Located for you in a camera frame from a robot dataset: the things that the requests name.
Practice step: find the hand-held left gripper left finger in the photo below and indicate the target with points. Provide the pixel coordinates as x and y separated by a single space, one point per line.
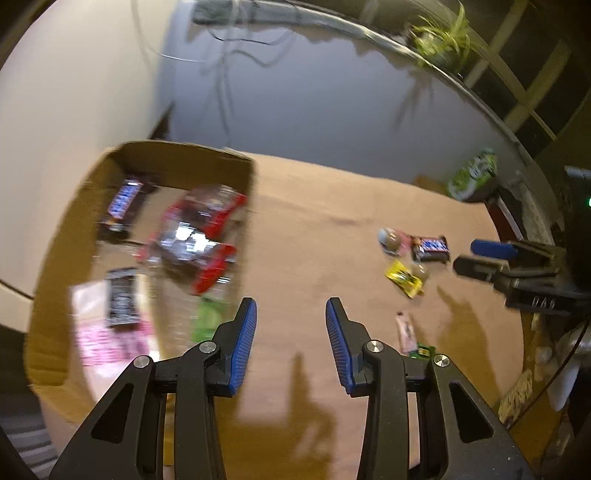
244 346

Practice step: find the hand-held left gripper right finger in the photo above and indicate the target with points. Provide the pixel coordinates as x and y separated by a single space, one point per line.
339 350

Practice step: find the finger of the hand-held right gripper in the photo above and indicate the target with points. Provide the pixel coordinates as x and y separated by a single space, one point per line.
491 249
480 269

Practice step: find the clear red snack pack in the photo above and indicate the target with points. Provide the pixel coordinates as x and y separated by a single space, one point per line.
194 240

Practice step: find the black snack packet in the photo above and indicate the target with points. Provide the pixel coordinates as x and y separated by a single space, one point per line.
122 300

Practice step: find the sliced bread packet pink print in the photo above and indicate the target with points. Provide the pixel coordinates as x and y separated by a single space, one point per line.
106 346

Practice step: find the brown blue chocolate bar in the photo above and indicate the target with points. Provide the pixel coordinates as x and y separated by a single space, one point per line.
121 205
430 248

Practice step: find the brown cardboard box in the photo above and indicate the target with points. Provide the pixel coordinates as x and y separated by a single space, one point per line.
60 258

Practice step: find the red box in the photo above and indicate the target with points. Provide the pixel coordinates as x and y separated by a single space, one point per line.
501 214

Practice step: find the round chocolate ball clear wrap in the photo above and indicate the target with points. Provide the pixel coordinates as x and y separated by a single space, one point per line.
421 272

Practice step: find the pink snack bar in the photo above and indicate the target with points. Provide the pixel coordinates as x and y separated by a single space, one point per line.
405 332

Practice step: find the yellow snack packet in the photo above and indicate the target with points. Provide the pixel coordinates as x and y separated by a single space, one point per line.
402 277

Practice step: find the green printed bag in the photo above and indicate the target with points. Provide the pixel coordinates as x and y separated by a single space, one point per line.
473 173

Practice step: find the small green snack packet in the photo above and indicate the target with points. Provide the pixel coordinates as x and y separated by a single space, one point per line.
424 351

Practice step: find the round foil-wrapped candy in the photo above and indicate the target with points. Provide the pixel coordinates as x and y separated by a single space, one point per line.
391 240

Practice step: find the brown paper sheet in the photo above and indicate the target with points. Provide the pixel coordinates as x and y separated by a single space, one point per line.
314 240

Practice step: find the cream plush toy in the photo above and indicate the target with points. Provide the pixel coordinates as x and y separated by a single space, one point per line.
563 381

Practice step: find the potted spider plant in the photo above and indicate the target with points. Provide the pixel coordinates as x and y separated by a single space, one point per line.
443 41

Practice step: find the white cabinet panel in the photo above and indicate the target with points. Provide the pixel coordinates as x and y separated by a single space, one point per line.
69 115

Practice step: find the white window frame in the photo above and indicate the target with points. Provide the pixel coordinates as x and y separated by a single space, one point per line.
503 32

